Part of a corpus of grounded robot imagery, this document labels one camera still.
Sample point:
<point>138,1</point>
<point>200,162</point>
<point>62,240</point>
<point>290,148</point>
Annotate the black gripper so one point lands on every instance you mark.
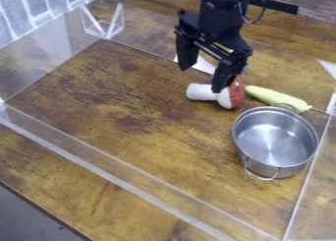
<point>212,30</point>

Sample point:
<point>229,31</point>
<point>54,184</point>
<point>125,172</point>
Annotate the plush brown white mushroom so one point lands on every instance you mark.
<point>229,97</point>

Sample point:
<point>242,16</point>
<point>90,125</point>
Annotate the silver metal pot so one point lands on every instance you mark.
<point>276,142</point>

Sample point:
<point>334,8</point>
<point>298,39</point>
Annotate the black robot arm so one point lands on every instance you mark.
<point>212,30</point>

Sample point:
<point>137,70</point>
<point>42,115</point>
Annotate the black bar in background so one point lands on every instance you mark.
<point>276,5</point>

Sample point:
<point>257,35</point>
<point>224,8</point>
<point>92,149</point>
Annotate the spoon with green handle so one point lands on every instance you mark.
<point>277,99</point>

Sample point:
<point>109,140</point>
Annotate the clear acrylic triangular bracket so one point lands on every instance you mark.
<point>100,28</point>

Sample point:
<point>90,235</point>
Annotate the clear acrylic enclosure wall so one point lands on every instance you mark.
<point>105,146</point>

